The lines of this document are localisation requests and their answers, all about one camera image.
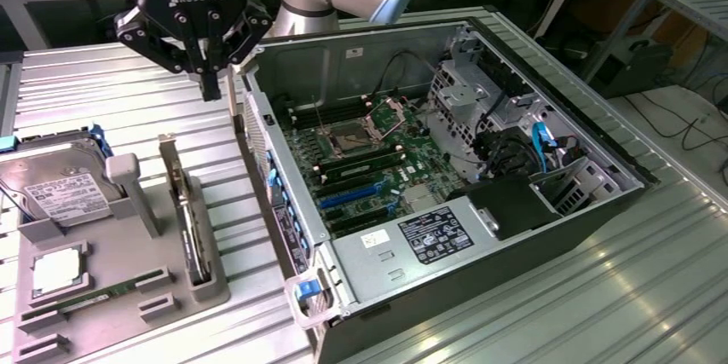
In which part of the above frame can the graphics card with metal bracket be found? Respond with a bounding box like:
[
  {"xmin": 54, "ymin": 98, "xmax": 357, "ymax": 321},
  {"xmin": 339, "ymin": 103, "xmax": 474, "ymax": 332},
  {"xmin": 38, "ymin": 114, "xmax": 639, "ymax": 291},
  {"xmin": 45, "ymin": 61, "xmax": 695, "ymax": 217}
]
[{"xmin": 155, "ymin": 133, "xmax": 215, "ymax": 287}]

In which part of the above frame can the black RAM slot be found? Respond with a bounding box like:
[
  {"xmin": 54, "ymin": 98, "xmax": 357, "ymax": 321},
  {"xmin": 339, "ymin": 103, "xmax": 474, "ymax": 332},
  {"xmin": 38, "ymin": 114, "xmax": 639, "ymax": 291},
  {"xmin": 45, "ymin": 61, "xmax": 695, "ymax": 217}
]
[
  {"xmin": 293, "ymin": 110, "xmax": 370, "ymax": 129},
  {"xmin": 313, "ymin": 149, "xmax": 401, "ymax": 172},
  {"xmin": 289, "ymin": 99, "xmax": 370, "ymax": 118},
  {"xmin": 290, "ymin": 104, "xmax": 371, "ymax": 124},
  {"xmin": 287, "ymin": 94, "xmax": 367, "ymax": 113},
  {"xmin": 310, "ymin": 145, "xmax": 398, "ymax": 168},
  {"xmin": 314, "ymin": 153, "xmax": 402, "ymax": 177}
]

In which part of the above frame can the thin locking lever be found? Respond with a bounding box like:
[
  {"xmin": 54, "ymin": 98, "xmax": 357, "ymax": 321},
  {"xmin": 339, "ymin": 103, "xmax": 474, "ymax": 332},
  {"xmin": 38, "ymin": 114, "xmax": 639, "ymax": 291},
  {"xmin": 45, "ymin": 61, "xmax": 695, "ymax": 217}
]
[{"xmin": 311, "ymin": 94, "xmax": 330, "ymax": 137}]

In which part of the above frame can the CPU socket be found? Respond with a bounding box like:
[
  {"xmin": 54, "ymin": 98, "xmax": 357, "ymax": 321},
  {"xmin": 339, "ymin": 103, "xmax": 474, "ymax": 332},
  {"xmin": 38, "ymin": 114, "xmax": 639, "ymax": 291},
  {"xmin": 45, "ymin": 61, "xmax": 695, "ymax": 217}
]
[{"xmin": 323, "ymin": 124, "xmax": 374, "ymax": 157}]

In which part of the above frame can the metal socket cover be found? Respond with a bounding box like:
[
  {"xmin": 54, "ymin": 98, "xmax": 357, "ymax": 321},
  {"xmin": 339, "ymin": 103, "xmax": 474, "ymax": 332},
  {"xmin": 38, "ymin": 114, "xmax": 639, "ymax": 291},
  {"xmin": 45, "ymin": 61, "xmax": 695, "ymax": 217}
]
[{"xmin": 362, "ymin": 97, "xmax": 409, "ymax": 142}]

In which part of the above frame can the RAM stick with white labels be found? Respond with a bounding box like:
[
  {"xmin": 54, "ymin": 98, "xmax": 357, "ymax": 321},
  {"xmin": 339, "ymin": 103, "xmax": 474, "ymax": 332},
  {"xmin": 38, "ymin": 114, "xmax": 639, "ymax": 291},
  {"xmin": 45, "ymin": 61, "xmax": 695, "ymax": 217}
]
[{"xmin": 321, "ymin": 158, "xmax": 403, "ymax": 183}]

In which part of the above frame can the silver hard disk drive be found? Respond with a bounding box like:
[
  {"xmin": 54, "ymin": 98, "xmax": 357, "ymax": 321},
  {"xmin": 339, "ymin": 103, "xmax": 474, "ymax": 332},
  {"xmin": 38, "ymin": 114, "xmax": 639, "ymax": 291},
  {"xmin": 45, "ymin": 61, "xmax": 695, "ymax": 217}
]
[{"xmin": 0, "ymin": 132, "xmax": 125, "ymax": 228}]

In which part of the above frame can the silver metal drive cage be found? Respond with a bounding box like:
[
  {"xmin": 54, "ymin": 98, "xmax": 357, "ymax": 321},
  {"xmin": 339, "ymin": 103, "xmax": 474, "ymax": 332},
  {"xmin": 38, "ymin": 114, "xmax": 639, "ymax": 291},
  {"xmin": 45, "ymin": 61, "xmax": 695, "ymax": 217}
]
[{"xmin": 423, "ymin": 25, "xmax": 553, "ymax": 177}]

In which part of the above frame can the green motherboard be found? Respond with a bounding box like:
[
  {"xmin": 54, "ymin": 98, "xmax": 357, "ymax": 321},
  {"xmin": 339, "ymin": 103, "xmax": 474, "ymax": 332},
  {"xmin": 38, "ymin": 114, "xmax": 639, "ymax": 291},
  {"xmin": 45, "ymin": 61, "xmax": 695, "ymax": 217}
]
[{"xmin": 281, "ymin": 90, "xmax": 470, "ymax": 240}]

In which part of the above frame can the long black expansion slot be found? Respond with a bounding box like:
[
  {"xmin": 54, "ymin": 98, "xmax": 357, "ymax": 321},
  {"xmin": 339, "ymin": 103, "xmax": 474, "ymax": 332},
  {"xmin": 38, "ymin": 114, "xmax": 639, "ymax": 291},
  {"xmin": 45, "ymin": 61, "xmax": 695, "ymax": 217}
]
[
  {"xmin": 321, "ymin": 199, "xmax": 390, "ymax": 222},
  {"xmin": 329, "ymin": 210, "xmax": 397, "ymax": 235}
]

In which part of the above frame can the silver chipset heatsink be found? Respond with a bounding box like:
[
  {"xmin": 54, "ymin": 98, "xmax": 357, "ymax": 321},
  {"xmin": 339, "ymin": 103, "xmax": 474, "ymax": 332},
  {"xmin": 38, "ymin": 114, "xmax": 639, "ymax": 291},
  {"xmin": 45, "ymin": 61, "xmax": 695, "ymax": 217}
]
[{"xmin": 401, "ymin": 186, "xmax": 442, "ymax": 208}]

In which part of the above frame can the grey plastic parts rack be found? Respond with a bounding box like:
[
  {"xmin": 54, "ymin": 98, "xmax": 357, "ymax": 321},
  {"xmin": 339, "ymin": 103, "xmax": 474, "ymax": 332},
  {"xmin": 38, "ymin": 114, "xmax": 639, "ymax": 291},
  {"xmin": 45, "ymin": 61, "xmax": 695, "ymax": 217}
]
[{"xmin": 10, "ymin": 153, "xmax": 233, "ymax": 364}]

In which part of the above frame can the silver CPU chip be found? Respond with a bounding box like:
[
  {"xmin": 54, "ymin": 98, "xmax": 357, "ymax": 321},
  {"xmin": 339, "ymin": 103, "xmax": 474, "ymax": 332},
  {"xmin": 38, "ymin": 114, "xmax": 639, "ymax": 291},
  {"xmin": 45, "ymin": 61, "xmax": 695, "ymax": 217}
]
[{"xmin": 30, "ymin": 247, "xmax": 85, "ymax": 297}]

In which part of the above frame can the silver power supply unit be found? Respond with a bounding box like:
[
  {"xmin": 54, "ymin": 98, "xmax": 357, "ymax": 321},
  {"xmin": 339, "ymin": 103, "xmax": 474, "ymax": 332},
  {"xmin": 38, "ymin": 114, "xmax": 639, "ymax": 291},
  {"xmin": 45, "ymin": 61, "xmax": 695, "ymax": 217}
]
[{"xmin": 327, "ymin": 198, "xmax": 505, "ymax": 303}]

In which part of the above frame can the black plastic shroud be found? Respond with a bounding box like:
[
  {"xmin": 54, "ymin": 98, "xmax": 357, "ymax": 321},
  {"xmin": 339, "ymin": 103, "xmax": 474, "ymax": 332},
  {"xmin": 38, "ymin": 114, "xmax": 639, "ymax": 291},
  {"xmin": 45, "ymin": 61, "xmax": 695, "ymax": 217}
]
[{"xmin": 445, "ymin": 174, "xmax": 561, "ymax": 241}]

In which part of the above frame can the green RAM stick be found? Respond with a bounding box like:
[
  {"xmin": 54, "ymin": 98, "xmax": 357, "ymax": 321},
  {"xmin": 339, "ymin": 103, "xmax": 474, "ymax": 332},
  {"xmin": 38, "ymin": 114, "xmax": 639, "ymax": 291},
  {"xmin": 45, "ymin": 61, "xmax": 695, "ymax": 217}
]
[{"xmin": 26, "ymin": 276, "xmax": 150, "ymax": 312}]

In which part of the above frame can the black box device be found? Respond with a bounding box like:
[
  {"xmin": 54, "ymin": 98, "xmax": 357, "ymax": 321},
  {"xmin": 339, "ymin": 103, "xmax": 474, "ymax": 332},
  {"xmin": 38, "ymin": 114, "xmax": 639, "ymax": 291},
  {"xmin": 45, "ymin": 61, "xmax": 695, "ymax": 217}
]
[{"xmin": 590, "ymin": 39, "xmax": 675, "ymax": 99}]

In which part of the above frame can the silver disk bay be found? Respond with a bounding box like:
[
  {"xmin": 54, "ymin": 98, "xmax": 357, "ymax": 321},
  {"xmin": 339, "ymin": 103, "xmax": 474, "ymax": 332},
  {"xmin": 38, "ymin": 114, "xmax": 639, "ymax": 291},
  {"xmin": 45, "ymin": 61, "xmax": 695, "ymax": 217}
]
[{"xmin": 525, "ymin": 154, "xmax": 646, "ymax": 218}]

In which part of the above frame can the open black PC case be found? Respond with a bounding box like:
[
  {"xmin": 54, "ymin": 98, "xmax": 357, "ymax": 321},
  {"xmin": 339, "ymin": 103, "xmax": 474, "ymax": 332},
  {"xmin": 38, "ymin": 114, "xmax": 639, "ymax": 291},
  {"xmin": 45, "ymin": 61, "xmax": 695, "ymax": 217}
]
[{"xmin": 225, "ymin": 16, "xmax": 661, "ymax": 364}]

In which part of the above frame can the black looped wire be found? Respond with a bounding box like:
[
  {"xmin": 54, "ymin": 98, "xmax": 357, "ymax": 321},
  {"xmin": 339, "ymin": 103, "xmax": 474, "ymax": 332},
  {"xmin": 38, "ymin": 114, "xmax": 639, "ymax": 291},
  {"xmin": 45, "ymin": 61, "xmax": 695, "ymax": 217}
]
[{"xmin": 378, "ymin": 50, "xmax": 442, "ymax": 99}]

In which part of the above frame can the dark metal frame post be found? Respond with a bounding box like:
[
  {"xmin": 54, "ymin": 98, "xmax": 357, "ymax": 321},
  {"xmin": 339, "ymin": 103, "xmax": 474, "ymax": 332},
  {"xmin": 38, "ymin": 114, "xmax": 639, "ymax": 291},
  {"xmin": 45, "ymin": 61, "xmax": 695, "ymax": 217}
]
[{"xmin": 0, "ymin": 50, "xmax": 23, "ymax": 137}]

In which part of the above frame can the black wire bundle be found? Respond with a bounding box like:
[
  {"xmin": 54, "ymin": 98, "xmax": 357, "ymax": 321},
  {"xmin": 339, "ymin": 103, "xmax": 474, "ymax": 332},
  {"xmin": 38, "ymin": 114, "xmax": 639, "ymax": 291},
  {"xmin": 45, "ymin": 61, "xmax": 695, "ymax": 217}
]
[{"xmin": 469, "ymin": 128, "xmax": 550, "ymax": 180}]

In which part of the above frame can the blue SATA wire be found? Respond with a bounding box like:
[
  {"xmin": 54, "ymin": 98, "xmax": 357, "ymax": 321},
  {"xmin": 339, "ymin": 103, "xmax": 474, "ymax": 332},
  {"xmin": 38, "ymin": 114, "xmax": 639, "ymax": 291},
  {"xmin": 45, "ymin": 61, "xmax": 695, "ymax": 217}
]
[{"xmin": 530, "ymin": 122, "xmax": 551, "ymax": 174}]

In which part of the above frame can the beige case handle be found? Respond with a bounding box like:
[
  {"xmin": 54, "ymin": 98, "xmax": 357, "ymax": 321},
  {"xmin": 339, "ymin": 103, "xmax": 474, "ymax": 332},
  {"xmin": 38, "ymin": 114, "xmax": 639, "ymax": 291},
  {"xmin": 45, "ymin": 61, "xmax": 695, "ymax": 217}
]
[{"xmin": 282, "ymin": 269, "xmax": 337, "ymax": 331}]

